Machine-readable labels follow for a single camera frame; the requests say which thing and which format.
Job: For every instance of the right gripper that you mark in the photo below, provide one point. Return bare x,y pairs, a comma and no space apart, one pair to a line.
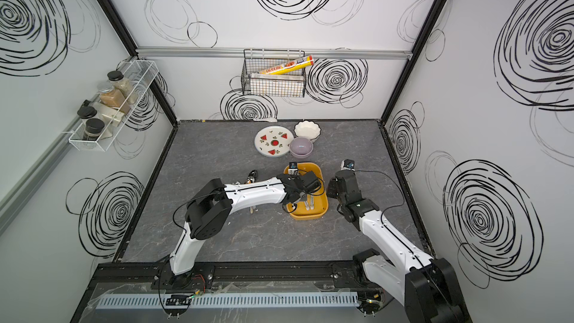
332,186

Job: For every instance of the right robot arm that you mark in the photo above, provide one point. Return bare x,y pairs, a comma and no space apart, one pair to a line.
427,287

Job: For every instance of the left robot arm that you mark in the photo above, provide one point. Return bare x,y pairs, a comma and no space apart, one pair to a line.
207,212

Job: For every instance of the yellow storage box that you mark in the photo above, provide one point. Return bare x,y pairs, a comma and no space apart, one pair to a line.
321,201

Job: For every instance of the yellow foil roll box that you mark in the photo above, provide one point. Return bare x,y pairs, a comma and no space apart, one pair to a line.
293,65

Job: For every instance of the white box on shelf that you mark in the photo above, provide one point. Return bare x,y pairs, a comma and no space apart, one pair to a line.
111,117

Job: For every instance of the purple bowl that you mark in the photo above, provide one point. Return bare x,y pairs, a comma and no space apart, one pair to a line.
301,147

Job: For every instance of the watermelon pattern plate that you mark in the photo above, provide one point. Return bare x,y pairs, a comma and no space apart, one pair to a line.
273,141

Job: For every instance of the white scalloped bowl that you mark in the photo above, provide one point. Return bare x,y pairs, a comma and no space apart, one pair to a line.
308,129

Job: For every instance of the brown spice jar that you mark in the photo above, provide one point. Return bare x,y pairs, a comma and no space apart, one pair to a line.
110,96

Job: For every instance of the spice jar black lid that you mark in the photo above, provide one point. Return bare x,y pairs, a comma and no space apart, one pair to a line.
122,83

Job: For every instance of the front dark spice jar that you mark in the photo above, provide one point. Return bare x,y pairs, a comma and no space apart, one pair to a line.
94,128

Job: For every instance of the dark spice jar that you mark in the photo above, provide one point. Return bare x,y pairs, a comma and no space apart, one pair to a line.
94,128
87,112

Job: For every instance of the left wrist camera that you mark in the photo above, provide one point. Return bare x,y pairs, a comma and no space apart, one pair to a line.
293,168

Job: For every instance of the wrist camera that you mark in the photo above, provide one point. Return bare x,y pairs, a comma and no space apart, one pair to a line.
348,164
293,168

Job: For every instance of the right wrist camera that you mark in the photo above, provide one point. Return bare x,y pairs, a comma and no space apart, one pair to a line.
348,164

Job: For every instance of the black wire basket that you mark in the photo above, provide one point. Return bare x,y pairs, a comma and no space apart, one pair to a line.
292,84

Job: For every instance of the aluminium wall rail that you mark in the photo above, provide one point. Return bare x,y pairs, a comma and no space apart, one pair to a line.
276,53

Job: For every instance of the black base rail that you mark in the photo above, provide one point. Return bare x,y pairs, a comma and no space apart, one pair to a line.
341,273

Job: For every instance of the clear wall shelf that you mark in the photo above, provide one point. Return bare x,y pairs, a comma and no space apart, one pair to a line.
140,115

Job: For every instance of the white slotted cable duct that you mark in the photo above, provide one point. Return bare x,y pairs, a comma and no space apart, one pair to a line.
227,300

